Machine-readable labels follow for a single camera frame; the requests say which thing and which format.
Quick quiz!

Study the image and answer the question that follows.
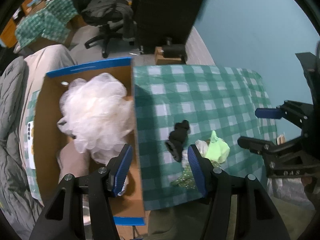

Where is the green glitter scrub cloth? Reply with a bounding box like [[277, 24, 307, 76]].
[[170, 159, 197, 190]]

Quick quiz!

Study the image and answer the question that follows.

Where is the light green cloth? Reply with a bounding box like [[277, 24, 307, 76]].
[[204, 131, 230, 164]]

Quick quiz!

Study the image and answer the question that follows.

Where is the grey plastic bag bundle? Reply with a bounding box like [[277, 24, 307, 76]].
[[182, 140, 208, 168]]

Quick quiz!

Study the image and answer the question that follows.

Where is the black sock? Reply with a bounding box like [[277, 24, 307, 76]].
[[165, 120, 190, 163]]

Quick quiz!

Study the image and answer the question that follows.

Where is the green checkered tablecloth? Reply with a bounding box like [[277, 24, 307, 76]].
[[133, 65, 277, 210]]

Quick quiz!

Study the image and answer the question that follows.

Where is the white mesh bath pouf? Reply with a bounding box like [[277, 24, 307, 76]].
[[57, 73, 135, 165]]

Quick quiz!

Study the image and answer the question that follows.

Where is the blue cardboard box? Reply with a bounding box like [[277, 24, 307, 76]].
[[30, 57, 145, 226]]

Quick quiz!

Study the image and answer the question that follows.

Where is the white smartphone with stickers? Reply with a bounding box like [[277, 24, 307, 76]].
[[27, 121, 36, 170]]

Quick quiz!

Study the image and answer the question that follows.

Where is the grey quilted jacket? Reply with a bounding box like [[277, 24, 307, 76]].
[[1, 56, 42, 239]]

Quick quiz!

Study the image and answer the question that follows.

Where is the small brown cardboard box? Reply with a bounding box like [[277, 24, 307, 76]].
[[155, 44, 187, 65]]

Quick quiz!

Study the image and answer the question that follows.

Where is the beige cushion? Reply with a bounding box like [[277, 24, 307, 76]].
[[18, 44, 78, 156]]

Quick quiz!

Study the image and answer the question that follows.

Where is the black cabinet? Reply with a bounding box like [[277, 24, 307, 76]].
[[132, 0, 203, 54]]

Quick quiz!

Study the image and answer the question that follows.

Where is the black office chair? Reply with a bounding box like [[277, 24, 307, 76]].
[[79, 0, 136, 59]]

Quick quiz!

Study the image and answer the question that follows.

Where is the green checkered cloth on box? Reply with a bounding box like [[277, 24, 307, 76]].
[[15, 0, 78, 48]]

